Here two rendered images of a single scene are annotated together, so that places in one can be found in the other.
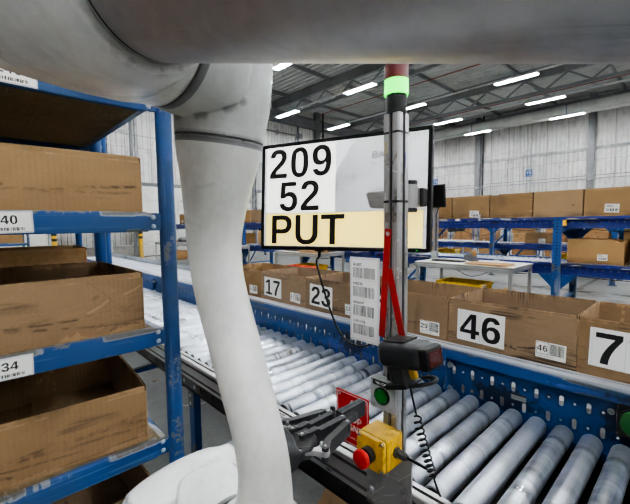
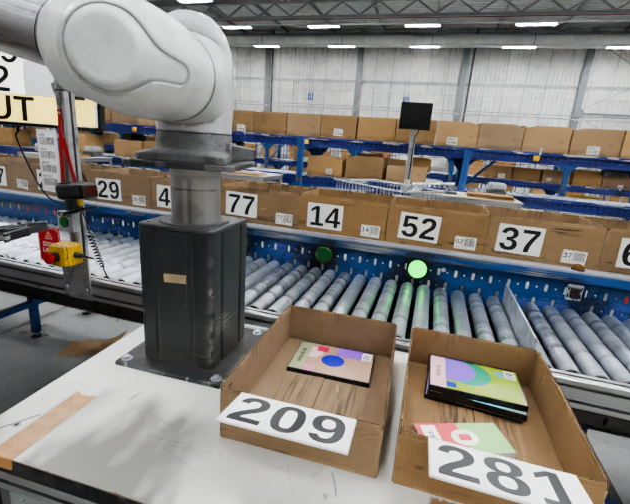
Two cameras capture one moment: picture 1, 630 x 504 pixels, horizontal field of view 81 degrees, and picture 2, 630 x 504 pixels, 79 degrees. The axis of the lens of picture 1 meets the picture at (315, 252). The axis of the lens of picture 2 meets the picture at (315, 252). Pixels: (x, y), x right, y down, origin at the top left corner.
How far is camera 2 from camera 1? 77 cm
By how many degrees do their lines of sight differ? 32
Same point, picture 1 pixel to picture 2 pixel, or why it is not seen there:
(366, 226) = (52, 108)
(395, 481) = (80, 275)
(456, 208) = not seen: hidden behind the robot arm
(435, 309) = (142, 186)
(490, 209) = (254, 124)
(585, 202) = (322, 125)
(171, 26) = not seen: outside the picture
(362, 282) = (46, 147)
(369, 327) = (54, 179)
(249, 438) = not seen: outside the picture
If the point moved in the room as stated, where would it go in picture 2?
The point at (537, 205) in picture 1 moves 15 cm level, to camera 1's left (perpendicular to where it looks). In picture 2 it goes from (289, 124) to (281, 124)
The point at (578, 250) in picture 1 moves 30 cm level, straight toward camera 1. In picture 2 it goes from (314, 165) to (312, 165)
